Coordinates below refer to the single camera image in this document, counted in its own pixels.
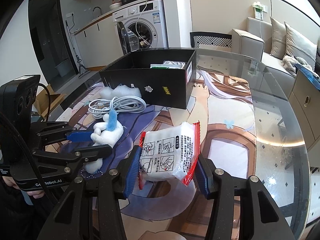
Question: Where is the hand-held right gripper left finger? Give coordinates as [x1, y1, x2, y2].
[37, 145, 143, 240]

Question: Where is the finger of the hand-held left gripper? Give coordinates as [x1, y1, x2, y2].
[37, 121, 94, 143]
[32, 144, 113, 167]

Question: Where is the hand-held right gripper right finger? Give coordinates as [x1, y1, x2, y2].
[194, 154, 288, 240]

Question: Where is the white and blue plush toy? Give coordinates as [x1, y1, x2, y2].
[84, 111, 125, 174]

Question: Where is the red-edged white packet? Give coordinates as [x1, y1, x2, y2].
[139, 121, 201, 189]

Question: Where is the black cardboard box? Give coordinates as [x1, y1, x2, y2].
[99, 49, 197, 110]

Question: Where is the white medicine packet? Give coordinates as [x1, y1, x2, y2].
[150, 64, 185, 70]

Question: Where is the bagged white rope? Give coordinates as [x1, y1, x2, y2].
[162, 60, 187, 68]

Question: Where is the person's left hand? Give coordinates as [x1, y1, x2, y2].
[1, 176, 48, 199]

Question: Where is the printed table mat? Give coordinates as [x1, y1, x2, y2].
[57, 69, 255, 240]

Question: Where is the brown cardboard box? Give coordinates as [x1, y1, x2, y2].
[32, 84, 67, 120]

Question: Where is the white foam piece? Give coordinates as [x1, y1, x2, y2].
[99, 84, 142, 99]

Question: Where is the grey bin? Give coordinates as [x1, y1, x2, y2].
[55, 60, 73, 77]

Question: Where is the white kitchen cabinet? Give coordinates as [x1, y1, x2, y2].
[74, 10, 120, 72]

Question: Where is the dark glass door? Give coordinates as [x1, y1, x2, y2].
[28, 0, 75, 85]

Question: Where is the beige side cabinet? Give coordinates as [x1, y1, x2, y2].
[285, 66, 320, 153]

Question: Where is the black patterned chair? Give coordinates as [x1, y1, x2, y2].
[189, 32, 233, 49]

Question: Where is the white washing machine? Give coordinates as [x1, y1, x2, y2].
[112, 0, 168, 55]

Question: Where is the beige sofa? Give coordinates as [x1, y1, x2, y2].
[231, 17, 320, 90]

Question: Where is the grey fuzzy cloth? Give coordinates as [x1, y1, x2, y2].
[282, 55, 314, 75]

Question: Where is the beige cushion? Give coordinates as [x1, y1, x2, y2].
[269, 17, 287, 57]

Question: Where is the grey cushion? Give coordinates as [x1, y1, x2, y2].
[284, 21, 317, 64]

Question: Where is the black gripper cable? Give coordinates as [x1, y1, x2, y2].
[37, 84, 53, 123]

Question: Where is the coiled white cable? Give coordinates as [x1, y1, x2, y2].
[88, 96, 147, 120]

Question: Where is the white power cord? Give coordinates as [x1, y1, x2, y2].
[135, 0, 157, 48]

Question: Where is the white wall intercom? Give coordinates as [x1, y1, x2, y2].
[252, 2, 267, 20]

